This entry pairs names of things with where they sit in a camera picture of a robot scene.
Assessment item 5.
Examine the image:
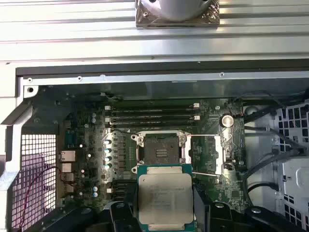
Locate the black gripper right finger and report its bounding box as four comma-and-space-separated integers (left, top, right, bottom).
193, 185, 304, 232

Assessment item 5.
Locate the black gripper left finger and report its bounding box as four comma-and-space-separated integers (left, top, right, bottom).
32, 181, 141, 232

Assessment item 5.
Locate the silver-topped CPU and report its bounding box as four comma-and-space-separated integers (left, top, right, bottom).
136, 165, 195, 232

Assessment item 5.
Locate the RAM slot with white clips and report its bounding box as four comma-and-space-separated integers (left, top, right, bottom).
105, 102, 201, 109
106, 187, 127, 194
105, 115, 201, 122

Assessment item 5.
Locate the CPU socket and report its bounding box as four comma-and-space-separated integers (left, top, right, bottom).
131, 132, 194, 174

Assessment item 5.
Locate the green motherboard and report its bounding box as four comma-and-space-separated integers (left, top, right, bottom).
57, 98, 249, 219

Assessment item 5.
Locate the metal drive cage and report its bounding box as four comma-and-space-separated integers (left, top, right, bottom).
272, 103, 309, 232

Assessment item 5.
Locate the silver coin battery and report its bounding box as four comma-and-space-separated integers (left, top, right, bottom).
219, 113, 234, 128

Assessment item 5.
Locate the black and grey PC case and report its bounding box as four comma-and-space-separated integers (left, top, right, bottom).
0, 59, 309, 232

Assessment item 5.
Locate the black cable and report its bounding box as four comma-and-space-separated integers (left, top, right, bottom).
245, 182, 278, 208

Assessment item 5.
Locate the grey cable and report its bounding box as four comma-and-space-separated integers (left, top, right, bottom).
243, 125, 305, 155
245, 149, 301, 179

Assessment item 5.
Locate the thin red wire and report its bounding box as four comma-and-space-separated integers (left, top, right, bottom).
19, 165, 58, 229

